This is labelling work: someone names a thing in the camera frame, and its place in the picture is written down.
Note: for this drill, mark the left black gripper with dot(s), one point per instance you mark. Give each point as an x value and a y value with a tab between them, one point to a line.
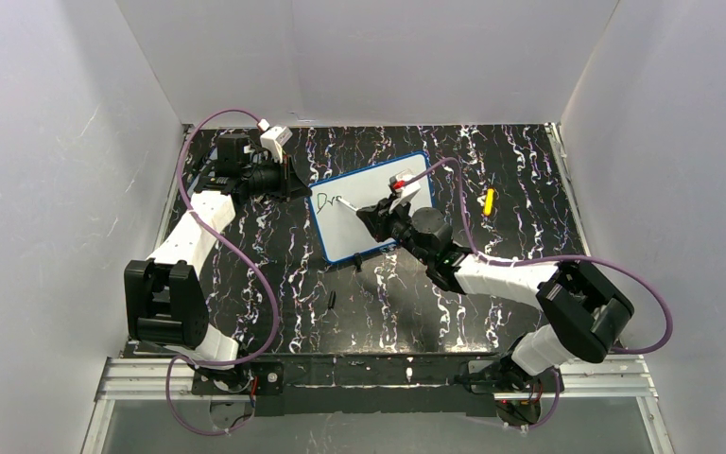
285	178

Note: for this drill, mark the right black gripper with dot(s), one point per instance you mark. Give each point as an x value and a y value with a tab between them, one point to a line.
386	214

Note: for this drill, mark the blue framed whiteboard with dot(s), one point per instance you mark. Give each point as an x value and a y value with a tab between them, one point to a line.
341	233

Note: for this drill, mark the black white marker pen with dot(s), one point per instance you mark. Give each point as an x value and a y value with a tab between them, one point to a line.
347	204

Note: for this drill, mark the black marker cap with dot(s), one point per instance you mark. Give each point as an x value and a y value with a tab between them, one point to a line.
331	299

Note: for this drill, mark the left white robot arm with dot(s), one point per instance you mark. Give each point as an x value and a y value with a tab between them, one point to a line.
164	299

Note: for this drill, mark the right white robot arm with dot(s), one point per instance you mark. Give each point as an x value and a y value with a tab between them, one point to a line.
585	311

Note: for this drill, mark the yellow marker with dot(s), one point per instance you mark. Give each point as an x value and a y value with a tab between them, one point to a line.
489	202

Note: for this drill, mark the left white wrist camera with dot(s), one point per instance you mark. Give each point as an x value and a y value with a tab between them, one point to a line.
273	138

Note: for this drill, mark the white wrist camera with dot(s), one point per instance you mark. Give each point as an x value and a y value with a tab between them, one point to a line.
403	188
273	138

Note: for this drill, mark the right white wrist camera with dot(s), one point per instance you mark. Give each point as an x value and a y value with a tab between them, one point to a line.
403	188

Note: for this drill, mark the aluminium front rail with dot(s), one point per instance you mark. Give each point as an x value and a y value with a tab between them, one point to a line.
618	376

